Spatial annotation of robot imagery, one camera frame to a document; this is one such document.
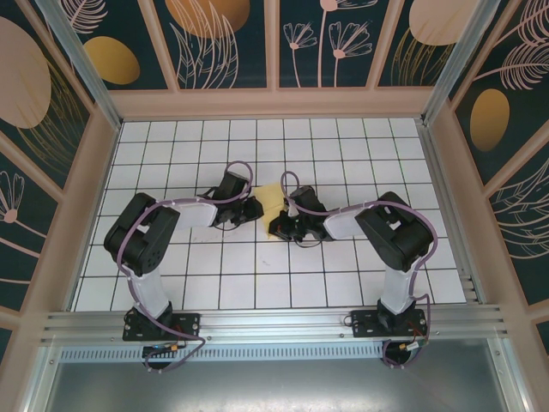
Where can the small controller board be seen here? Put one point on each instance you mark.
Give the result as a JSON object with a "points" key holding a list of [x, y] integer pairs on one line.
{"points": [[161, 347], [411, 346]]}

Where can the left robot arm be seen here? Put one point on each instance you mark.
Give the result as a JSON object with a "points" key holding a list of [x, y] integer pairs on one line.
{"points": [[148, 292]]}

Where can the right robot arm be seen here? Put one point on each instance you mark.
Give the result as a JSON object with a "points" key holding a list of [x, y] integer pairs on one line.
{"points": [[399, 287]]}

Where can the aluminium side rail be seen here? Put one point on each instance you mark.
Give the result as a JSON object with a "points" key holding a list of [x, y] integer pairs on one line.
{"points": [[450, 214]]}

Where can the aluminium frame post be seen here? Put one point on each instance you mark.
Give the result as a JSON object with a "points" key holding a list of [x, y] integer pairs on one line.
{"points": [[88, 75], [455, 64]]}

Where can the grey metal panel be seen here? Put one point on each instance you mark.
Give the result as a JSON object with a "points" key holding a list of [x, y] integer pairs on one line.
{"points": [[274, 386]]}

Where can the long aluminium mounting rail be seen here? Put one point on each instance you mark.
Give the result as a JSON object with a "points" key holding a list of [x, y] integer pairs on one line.
{"points": [[274, 324]]}

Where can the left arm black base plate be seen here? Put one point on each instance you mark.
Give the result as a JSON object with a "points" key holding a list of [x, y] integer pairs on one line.
{"points": [[188, 324]]}

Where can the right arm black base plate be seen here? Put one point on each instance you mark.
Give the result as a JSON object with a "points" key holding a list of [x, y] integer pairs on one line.
{"points": [[364, 324]]}

